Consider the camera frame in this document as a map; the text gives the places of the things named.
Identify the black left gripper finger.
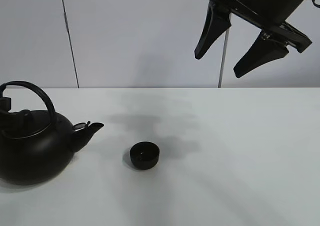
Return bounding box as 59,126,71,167
0,97,33,126

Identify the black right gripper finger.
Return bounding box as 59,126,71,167
233,31,289,78
194,1,231,60

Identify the black cast iron teapot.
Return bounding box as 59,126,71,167
0,81,104,186

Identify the small black teacup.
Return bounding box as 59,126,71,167
129,141,160,171

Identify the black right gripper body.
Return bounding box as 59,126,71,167
209,0,312,53

